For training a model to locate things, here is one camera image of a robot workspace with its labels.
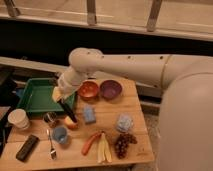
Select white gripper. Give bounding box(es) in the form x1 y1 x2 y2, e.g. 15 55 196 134
52 68 87 102

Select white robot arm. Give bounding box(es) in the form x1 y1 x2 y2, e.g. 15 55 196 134
57 48 213 171

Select small metal cup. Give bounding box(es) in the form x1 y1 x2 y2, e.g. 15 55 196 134
43 112 58 127

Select blue plastic cup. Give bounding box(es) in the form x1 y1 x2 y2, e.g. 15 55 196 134
52 126 68 144

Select white paper cup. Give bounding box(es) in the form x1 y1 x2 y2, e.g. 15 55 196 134
8 109 30 130

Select green plastic tray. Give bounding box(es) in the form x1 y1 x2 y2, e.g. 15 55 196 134
16 77 78 115

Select orange bowl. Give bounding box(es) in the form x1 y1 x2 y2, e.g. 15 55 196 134
77 81 99 100

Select peach apple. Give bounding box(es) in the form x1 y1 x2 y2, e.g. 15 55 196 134
64 116 78 130

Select blue sponge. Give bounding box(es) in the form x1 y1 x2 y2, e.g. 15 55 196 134
83 106 96 124

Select purple bowl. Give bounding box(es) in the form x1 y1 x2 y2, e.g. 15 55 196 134
100 80 122 100

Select orange carrot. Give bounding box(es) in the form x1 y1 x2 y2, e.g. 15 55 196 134
81 132 101 155

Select metal fork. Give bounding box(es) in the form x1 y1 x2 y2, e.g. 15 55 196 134
46 129 57 160

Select wooden table board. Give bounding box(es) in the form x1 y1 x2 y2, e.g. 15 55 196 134
0 79 154 171

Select black remote control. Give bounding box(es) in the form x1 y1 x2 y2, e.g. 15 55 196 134
16 135 39 162

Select light blue cloth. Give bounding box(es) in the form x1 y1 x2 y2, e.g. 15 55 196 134
116 114 133 132

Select yellow banana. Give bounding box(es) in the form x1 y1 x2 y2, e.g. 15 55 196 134
97 132 112 163

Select purple grapes bunch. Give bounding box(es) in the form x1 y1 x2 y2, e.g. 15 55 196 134
114 133 137 159

